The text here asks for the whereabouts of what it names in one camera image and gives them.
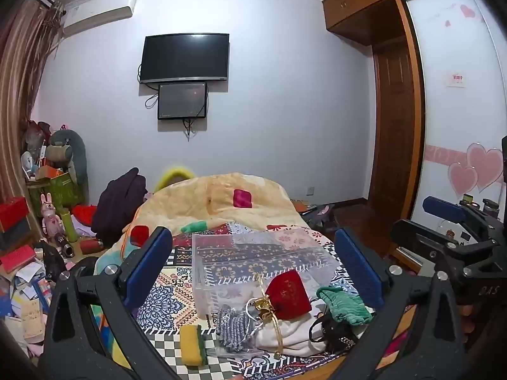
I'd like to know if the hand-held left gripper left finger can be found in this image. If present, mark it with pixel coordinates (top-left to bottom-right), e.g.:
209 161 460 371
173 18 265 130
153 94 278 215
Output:
37 226 187 380

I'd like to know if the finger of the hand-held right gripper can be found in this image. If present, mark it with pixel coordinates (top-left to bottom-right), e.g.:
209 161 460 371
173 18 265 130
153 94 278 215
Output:
422 196 500 232
390 218 496 272

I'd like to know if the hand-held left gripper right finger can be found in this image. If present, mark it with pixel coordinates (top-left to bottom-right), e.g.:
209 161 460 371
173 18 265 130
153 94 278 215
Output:
334 227 466 380

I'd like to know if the green knitted cloth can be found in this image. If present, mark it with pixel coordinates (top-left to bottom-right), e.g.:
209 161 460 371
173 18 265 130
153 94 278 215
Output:
316 286 374 324

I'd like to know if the black lace fabric piece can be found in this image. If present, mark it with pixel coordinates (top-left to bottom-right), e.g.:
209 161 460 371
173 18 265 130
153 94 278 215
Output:
309 313 365 353

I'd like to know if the red velvet pouch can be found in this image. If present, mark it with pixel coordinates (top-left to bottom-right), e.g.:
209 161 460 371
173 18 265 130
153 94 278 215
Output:
265 271 311 320

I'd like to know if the clear plastic storage bin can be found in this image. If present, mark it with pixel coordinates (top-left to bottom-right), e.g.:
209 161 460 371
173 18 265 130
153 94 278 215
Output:
191 231 345 321

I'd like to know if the white drawstring cloth pouch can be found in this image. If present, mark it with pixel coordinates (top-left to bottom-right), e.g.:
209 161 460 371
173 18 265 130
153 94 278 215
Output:
253 311 329 359

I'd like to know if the yellow green sponge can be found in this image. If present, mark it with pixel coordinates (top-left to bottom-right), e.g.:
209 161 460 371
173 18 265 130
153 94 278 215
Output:
179 325 207 366

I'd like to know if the gold ribbon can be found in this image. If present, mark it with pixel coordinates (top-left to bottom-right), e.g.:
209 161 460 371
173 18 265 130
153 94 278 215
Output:
253 273 286 359

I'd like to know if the silver mesh bag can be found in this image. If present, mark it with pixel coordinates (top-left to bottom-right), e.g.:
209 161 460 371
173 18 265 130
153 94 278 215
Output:
214 307 262 355

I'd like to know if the patterned colourful bedsheet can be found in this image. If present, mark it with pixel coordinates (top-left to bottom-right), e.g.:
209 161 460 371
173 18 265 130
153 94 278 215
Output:
91 222 420 380

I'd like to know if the dark purple jacket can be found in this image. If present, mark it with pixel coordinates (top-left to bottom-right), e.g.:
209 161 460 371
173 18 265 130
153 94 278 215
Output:
92 167 148 246

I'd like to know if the dark patterned floor bag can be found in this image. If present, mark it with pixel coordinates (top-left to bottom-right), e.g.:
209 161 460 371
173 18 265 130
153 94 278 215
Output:
295 202 337 226

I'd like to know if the yellow patchwork quilt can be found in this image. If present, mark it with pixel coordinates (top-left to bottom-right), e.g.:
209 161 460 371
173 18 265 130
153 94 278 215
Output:
95 172 313 282

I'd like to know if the red cloth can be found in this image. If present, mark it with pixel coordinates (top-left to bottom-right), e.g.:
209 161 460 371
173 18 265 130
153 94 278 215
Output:
71 205 98 226

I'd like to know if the white heart-print sliding door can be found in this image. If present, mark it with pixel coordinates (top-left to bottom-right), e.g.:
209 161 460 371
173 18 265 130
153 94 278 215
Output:
404 0 507 238

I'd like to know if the green bottle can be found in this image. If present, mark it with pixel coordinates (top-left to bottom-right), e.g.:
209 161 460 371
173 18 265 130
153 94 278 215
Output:
59 208 80 243

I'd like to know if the black cylinder flashlight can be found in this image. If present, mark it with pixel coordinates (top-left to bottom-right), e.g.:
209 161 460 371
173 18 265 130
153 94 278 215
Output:
53 231 75 258

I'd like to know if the brown wooden door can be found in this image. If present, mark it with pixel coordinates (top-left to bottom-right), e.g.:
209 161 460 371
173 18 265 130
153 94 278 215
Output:
368 45 422 206

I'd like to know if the black plastic bag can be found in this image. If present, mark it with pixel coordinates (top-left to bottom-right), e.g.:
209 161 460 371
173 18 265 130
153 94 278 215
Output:
37 241 68 282

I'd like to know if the pink bunny figure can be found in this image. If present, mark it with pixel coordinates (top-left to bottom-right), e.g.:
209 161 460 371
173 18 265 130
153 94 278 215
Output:
41 193 64 242

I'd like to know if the green gift box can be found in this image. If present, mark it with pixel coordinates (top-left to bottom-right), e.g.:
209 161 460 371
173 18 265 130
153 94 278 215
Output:
28 170 82 210

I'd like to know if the grey plush toy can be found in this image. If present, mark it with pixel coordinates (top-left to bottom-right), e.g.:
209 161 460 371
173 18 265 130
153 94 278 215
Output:
48 129 88 194

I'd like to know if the red book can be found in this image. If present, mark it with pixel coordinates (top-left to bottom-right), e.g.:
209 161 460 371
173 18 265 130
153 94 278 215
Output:
0 244 36 274

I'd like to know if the pile of papers and books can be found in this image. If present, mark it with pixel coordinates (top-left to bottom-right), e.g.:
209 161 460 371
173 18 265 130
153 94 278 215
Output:
0 241 56 349

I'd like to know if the red box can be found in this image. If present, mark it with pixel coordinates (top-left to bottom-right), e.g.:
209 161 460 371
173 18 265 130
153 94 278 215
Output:
0 197 30 234

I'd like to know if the striped brown curtain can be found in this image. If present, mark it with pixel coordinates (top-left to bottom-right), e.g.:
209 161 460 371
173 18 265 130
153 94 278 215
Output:
0 0 64 199

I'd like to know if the wooden overhead cabinet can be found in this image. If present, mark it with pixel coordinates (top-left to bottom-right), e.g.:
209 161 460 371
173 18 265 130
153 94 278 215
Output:
322 0 468 46

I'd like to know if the white air conditioner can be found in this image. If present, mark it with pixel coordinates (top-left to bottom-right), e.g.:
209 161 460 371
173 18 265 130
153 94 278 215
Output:
61 0 137 39

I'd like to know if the small black wall monitor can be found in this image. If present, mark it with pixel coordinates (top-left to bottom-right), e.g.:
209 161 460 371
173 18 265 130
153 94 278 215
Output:
157 82 209 120

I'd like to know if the black wall television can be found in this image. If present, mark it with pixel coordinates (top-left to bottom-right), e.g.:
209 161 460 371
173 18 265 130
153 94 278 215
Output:
141 33 229 85

